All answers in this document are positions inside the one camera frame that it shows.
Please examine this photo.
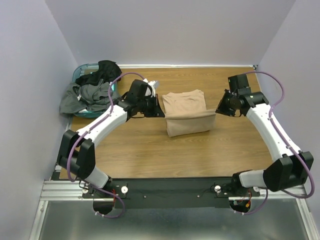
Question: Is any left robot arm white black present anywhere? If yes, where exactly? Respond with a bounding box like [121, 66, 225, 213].
[57, 79, 165, 198]

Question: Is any grey t shirt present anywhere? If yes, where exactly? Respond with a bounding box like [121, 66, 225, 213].
[59, 80, 111, 114]

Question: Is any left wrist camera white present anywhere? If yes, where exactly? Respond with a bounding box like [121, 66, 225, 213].
[143, 78, 160, 97]

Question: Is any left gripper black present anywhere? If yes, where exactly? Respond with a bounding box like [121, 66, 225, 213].
[137, 94, 165, 118]

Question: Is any black t shirt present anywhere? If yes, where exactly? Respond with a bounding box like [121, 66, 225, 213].
[75, 60, 122, 87]

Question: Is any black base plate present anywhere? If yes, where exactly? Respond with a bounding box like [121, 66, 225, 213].
[92, 176, 253, 210]

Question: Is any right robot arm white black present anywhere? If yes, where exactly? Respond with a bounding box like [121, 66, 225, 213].
[216, 73, 315, 196]

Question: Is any teal plastic basket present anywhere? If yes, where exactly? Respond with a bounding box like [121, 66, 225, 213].
[72, 63, 106, 118]

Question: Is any beige t shirt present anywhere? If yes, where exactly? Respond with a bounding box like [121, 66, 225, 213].
[162, 89, 216, 138]

